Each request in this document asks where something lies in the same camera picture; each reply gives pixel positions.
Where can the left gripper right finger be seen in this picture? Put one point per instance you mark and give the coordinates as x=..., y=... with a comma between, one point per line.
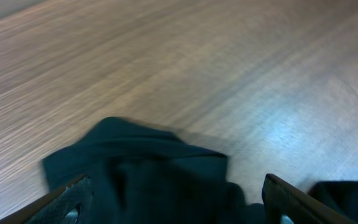
x=284, y=203

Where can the black t-shirt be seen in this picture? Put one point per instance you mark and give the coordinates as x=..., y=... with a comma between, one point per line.
x=144, y=175

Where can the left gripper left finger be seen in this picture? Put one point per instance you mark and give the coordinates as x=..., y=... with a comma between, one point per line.
x=68, y=204

